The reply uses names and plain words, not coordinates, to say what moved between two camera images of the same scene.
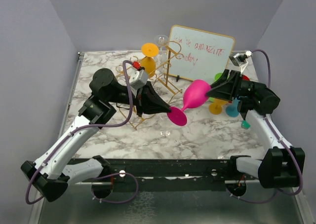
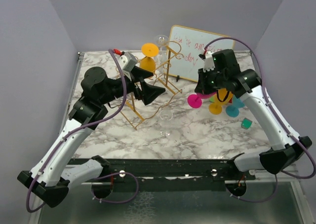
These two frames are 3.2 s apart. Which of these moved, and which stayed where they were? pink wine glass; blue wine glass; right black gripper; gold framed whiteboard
Moved: pink wine glass; right black gripper
Stayed: blue wine glass; gold framed whiteboard
